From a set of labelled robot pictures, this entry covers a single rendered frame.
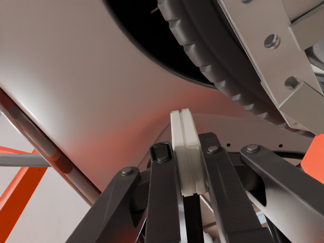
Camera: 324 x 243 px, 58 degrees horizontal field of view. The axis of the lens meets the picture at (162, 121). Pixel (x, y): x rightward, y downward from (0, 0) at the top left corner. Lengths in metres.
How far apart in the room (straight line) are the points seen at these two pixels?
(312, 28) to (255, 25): 0.04
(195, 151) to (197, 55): 0.21
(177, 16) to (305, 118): 0.17
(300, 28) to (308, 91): 0.06
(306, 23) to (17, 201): 1.89
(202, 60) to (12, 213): 1.72
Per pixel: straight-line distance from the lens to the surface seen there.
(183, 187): 0.16
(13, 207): 1.98
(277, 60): 0.28
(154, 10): 0.97
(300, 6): 0.28
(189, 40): 0.35
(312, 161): 0.42
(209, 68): 0.36
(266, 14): 0.27
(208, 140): 0.18
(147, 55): 0.72
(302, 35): 0.27
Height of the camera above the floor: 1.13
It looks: 18 degrees up
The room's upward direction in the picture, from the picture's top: 120 degrees counter-clockwise
